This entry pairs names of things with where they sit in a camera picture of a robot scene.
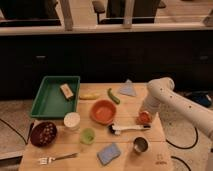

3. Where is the red apple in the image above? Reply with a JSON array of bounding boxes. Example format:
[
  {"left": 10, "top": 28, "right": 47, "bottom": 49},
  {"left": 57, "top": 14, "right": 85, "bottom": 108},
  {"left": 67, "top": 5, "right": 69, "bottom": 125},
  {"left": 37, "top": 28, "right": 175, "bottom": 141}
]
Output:
[{"left": 137, "top": 111, "right": 152, "bottom": 125}]

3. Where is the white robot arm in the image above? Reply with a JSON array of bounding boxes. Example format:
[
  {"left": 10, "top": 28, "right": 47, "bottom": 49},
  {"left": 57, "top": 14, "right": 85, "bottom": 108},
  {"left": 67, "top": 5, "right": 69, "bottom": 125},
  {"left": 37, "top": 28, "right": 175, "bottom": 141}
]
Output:
[{"left": 140, "top": 77, "right": 213, "bottom": 171}]

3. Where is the metal cup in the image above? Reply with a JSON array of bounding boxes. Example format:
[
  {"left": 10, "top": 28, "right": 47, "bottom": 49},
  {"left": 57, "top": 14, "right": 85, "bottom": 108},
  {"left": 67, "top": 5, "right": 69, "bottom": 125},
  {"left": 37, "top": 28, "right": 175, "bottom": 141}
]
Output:
[{"left": 133, "top": 137, "right": 148, "bottom": 154}]

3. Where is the green plastic cup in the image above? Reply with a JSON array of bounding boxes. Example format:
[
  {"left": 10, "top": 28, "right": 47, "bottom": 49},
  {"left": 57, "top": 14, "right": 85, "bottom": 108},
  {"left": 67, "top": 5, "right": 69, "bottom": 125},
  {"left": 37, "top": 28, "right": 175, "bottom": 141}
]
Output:
[{"left": 80, "top": 128, "right": 95, "bottom": 145}]

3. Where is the white plastic cup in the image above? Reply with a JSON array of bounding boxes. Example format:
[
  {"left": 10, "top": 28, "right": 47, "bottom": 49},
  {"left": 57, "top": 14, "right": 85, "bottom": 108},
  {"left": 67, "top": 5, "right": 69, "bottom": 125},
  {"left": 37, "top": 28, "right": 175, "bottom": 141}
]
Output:
[{"left": 64, "top": 112, "right": 80, "bottom": 130}]

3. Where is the blue triangular cloth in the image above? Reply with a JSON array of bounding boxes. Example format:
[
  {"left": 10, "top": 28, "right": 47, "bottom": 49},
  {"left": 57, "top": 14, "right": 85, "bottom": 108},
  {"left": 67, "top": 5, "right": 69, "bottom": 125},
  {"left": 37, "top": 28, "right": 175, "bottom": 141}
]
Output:
[{"left": 118, "top": 79, "right": 136, "bottom": 97}]

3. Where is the green chili pepper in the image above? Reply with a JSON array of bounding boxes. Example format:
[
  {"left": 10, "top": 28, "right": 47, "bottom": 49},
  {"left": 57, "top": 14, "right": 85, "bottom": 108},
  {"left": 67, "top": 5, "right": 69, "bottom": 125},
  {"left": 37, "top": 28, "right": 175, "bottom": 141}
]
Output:
[{"left": 107, "top": 88, "right": 120, "bottom": 105}]

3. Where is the orange bowl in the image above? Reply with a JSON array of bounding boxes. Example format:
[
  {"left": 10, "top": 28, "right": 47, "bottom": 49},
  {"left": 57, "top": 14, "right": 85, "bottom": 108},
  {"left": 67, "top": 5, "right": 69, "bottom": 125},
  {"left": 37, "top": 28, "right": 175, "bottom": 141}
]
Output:
[{"left": 90, "top": 100, "right": 116, "bottom": 125}]

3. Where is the yellow banana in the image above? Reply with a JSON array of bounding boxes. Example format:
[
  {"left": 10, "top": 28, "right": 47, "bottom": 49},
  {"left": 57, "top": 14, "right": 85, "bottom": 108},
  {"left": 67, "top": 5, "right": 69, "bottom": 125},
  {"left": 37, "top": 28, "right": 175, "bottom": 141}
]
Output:
[{"left": 79, "top": 94, "right": 100, "bottom": 100}]

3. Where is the blue sponge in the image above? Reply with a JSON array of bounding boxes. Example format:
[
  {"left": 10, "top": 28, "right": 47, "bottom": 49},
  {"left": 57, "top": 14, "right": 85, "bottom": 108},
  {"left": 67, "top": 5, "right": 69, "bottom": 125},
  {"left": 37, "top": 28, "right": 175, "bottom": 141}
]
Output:
[{"left": 97, "top": 143, "right": 121, "bottom": 165}]

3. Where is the tan sponge block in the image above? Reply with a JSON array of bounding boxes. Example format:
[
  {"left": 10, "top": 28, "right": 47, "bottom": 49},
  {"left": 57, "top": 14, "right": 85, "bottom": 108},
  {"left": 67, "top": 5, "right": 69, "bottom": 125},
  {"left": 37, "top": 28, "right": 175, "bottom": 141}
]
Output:
[{"left": 60, "top": 84, "right": 74, "bottom": 100}]

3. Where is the black office chair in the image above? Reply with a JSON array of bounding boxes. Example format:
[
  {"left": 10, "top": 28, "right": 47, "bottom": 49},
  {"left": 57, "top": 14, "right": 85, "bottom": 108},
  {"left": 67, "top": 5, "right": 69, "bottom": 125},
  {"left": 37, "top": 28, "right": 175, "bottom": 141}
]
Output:
[{"left": 92, "top": 0, "right": 166, "bottom": 25}]

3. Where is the green plastic tray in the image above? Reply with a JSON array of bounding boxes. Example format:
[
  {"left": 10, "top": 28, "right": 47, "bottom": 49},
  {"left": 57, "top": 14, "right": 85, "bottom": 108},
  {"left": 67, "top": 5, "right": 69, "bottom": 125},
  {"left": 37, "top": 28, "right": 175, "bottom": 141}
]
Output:
[{"left": 30, "top": 76, "right": 80, "bottom": 119}]

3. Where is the dark red patterned bowl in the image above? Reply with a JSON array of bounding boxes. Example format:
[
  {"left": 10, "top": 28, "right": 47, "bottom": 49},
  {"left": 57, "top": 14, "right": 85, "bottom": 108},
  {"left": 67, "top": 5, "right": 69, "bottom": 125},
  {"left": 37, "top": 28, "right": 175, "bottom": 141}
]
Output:
[{"left": 30, "top": 122, "right": 57, "bottom": 147}]

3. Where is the silver fork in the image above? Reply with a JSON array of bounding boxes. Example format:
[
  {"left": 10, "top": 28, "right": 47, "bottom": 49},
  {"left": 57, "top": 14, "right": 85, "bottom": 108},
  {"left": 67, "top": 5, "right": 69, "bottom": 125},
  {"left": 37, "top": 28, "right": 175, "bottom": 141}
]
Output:
[{"left": 38, "top": 153, "right": 78, "bottom": 165}]

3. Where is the black cable left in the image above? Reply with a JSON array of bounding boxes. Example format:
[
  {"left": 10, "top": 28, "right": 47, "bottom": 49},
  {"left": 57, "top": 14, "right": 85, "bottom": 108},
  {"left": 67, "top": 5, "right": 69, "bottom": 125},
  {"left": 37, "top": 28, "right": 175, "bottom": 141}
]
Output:
[{"left": 0, "top": 118, "right": 35, "bottom": 146}]

